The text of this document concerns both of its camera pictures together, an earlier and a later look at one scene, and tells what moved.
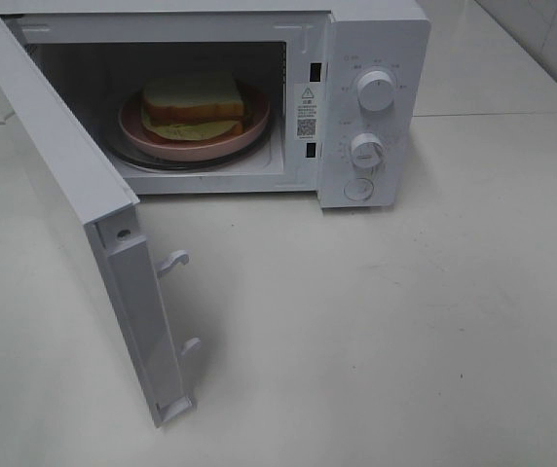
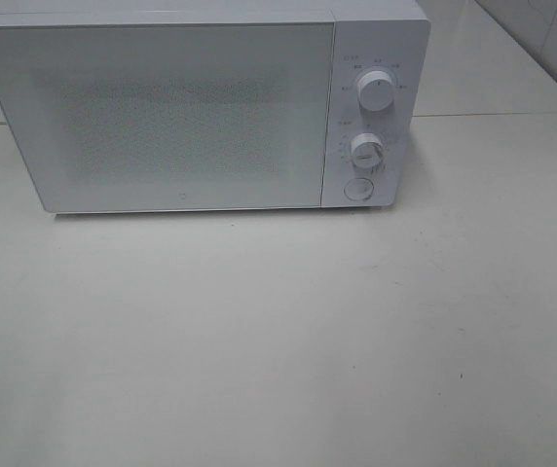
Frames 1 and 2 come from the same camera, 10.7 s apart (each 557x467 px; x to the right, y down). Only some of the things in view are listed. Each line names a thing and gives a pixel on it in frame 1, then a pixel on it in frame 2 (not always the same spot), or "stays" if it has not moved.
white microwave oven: [133, 272] -> [167, 115]
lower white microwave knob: [367, 151] stays
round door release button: [358, 189] stays
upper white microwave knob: [376, 90] stays
